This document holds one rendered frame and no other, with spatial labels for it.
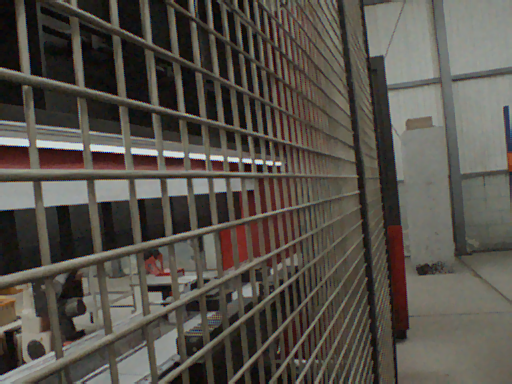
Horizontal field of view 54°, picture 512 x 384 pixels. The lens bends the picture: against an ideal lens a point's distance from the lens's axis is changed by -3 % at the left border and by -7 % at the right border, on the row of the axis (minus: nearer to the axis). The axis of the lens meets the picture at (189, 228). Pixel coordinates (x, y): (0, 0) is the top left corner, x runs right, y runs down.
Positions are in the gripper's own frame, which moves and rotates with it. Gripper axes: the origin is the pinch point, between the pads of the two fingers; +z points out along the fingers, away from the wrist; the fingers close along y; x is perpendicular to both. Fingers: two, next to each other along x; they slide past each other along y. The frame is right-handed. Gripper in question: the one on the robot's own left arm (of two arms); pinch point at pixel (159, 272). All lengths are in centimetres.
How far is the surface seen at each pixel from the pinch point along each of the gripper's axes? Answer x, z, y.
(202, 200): -33.4, -13.6, 1.9
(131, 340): -14, 20, -62
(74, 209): -35, -16, -84
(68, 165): -41, -26, -84
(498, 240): -150, 192, 726
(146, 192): -36, -18, -44
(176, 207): -33.0, -12.5, -23.0
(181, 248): 311, -95, 676
